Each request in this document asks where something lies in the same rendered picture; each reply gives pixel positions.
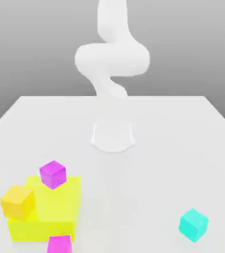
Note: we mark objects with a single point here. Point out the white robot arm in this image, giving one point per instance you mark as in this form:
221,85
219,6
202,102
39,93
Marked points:
112,59

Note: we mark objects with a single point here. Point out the small orange cube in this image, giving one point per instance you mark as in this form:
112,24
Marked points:
17,202

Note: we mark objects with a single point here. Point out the small magenta cube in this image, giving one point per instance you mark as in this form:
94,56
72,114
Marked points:
52,175
59,245

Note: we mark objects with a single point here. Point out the small cyan cube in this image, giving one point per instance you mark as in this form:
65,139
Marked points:
193,225

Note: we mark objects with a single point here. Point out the large yellow box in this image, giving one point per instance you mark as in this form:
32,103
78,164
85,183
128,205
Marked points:
55,207

